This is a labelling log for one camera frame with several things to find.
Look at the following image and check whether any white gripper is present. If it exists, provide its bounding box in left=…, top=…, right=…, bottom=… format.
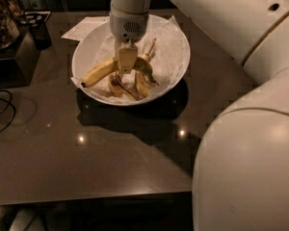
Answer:
left=110, top=6, right=149, bottom=74

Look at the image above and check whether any large yellow banana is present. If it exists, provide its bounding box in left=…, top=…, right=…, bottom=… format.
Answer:
left=81, top=57, right=156, bottom=88

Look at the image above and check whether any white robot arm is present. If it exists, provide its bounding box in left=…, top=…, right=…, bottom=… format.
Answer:
left=111, top=0, right=289, bottom=231

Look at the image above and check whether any small yellow banana right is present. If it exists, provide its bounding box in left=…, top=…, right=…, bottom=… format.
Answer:
left=135, top=39, right=158, bottom=97

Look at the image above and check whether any small brown banana left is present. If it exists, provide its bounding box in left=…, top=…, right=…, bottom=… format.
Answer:
left=108, top=72, right=139, bottom=100

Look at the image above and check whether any white bowl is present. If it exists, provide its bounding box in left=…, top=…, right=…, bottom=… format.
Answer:
left=70, top=14, right=191, bottom=107

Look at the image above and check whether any white paper liner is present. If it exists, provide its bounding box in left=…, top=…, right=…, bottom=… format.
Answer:
left=70, top=15, right=187, bottom=102

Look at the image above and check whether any white paper sheet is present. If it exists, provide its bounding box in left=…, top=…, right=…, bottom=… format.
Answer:
left=62, top=16, right=109, bottom=41

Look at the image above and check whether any black cup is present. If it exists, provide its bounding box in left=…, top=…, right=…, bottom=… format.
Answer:
left=21, top=12, right=52, bottom=50

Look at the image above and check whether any dark box stand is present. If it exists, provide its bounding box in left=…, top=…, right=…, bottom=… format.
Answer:
left=0, top=26, right=40, bottom=89

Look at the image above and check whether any glass jar with contents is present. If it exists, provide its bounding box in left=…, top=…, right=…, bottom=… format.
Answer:
left=0, top=0, right=20, bottom=50

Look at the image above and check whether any black cable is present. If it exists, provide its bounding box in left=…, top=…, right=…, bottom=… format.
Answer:
left=0, top=82, right=17, bottom=136

